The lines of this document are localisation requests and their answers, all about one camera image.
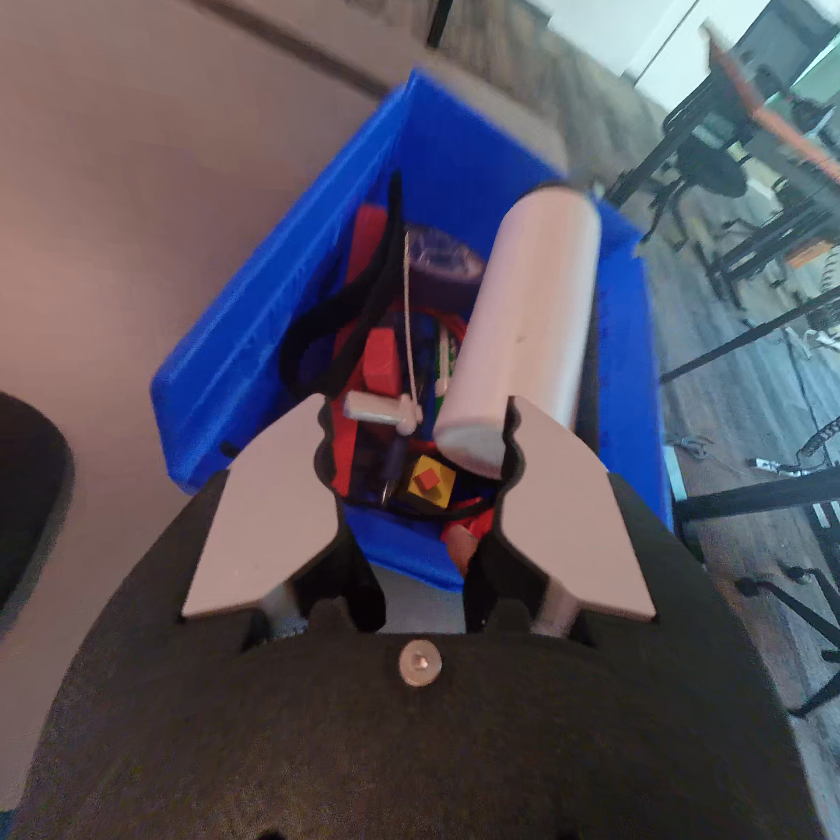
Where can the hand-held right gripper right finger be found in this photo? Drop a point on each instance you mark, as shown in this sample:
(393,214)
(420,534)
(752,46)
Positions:
(577,525)

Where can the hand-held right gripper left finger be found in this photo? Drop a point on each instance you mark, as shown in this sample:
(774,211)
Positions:
(262,511)

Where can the blue plastic bin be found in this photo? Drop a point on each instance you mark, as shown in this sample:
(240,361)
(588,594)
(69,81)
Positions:
(460,151)

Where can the yellow block with red cube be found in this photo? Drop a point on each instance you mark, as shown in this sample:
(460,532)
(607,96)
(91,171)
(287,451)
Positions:
(445,493)

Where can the white cylindrical bottle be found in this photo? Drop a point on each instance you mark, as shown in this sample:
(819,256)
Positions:
(525,315)

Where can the red flat plastic piece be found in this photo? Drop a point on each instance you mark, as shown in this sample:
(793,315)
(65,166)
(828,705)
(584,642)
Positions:
(364,243)

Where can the purple tape roll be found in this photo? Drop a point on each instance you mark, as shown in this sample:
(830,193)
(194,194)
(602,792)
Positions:
(447,262)

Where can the black office chair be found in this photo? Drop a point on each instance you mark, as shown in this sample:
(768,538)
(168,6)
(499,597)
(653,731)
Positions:
(712,163)

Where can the orange top table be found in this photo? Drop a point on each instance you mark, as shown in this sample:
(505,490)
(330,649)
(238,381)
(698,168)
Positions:
(787,132)

